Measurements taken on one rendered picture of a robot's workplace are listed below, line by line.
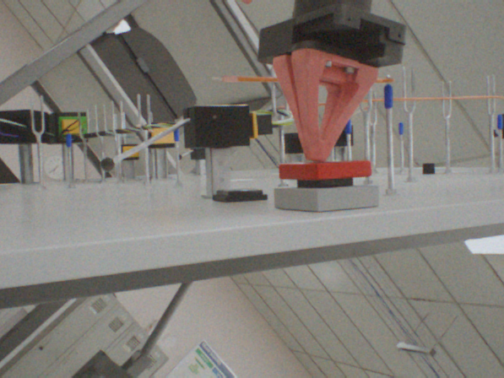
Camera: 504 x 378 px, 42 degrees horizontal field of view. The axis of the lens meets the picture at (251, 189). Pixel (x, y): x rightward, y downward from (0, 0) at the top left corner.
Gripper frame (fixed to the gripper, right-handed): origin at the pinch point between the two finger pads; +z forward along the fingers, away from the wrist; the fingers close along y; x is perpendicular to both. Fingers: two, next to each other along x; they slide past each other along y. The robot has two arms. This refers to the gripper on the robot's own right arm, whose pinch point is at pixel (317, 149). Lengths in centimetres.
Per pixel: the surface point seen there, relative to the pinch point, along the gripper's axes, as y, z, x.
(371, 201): -3.1, 3.4, -3.1
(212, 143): 17.1, -1.0, -0.2
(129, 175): 86, 1, -18
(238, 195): 11.4, 3.8, -0.5
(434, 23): 199, -100, -211
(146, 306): 723, 137, -300
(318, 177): -2.7, 2.2, 1.6
